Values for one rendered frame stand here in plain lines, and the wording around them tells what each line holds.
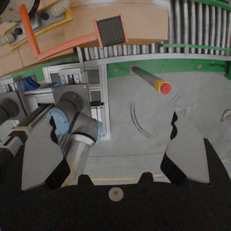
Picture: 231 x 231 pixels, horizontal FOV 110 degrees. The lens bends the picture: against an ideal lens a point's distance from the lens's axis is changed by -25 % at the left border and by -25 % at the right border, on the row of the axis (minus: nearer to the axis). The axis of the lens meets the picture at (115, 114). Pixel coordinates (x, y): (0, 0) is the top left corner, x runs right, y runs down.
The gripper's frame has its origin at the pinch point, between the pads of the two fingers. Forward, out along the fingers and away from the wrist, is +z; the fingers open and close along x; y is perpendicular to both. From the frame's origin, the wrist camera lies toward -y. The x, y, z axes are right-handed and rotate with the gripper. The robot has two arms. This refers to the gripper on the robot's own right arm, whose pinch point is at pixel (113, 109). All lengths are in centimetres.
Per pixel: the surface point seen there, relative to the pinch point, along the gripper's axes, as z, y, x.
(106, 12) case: 57, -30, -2
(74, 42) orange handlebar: 25.2, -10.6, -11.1
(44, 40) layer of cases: 98, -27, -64
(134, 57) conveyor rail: 93, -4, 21
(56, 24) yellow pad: 37.3, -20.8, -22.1
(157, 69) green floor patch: 152, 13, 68
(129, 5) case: 57, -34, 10
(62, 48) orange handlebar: 25.2, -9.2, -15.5
